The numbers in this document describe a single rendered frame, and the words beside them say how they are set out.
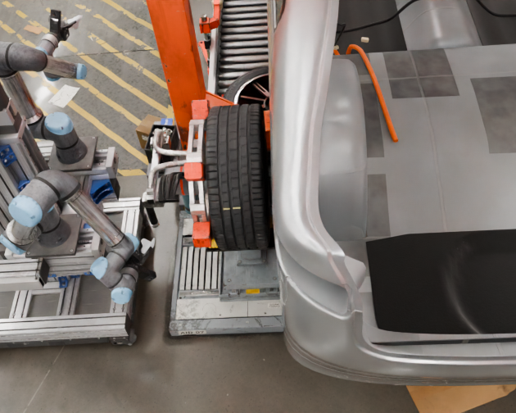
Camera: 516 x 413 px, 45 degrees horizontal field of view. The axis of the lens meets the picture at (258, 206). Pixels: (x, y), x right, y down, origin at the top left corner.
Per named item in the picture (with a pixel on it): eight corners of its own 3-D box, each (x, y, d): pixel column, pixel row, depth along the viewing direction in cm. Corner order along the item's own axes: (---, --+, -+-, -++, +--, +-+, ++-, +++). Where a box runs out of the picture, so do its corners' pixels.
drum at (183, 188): (213, 200, 288) (209, 180, 277) (167, 201, 289) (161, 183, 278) (214, 177, 296) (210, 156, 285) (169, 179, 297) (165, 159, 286)
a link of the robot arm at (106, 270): (102, 249, 245) (121, 267, 249) (84, 271, 239) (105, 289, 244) (111, 248, 239) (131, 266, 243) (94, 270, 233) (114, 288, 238)
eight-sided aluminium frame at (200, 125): (216, 260, 291) (199, 186, 248) (202, 260, 291) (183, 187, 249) (220, 173, 325) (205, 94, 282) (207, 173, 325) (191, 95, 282)
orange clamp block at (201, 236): (212, 230, 273) (211, 247, 267) (195, 231, 273) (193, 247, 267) (210, 220, 267) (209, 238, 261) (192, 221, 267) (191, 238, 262)
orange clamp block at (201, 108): (209, 119, 280) (207, 99, 279) (192, 120, 280) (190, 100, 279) (210, 120, 287) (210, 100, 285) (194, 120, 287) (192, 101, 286)
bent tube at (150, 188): (192, 192, 265) (187, 177, 257) (147, 195, 266) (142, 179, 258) (194, 162, 276) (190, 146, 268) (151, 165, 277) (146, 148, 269)
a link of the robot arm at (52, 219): (65, 215, 271) (55, 196, 260) (46, 238, 264) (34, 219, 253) (44, 206, 275) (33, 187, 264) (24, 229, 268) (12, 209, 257)
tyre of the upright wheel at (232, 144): (271, 274, 292) (262, 188, 239) (222, 276, 293) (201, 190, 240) (269, 167, 331) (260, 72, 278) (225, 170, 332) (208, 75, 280)
